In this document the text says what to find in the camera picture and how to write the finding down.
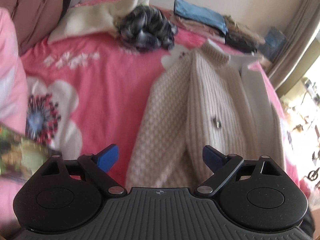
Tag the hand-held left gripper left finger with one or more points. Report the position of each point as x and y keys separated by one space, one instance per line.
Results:
x=108 y=156

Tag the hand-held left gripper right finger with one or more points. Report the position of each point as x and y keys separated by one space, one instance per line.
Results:
x=212 y=158

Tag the beige houndstooth knit cardigan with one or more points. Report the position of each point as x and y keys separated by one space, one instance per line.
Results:
x=200 y=105

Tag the pink floral blanket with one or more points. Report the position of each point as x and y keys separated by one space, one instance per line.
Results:
x=100 y=92

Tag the green patterned cloth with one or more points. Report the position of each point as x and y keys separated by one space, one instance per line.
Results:
x=25 y=155

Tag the dark folded pants stack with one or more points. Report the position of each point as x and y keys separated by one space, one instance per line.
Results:
x=241 y=43

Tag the pale pink folded garments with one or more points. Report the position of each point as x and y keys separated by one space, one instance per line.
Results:
x=197 y=28

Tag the tan folded garment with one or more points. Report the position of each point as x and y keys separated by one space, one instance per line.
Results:
x=245 y=31

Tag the dark plaid shirt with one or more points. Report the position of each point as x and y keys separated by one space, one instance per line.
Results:
x=147 y=30

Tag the blue water bottle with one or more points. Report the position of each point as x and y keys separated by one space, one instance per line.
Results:
x=276 y=40

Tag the cream white garment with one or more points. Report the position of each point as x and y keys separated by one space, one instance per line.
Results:
x=90 y=20

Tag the blue folded garment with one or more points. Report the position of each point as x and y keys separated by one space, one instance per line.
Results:
x=200 y=15

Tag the beige curtain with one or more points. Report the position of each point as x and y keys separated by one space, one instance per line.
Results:
x=295 y=35

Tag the mauve padded jacket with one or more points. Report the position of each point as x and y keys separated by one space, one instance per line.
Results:
x=32 y=12

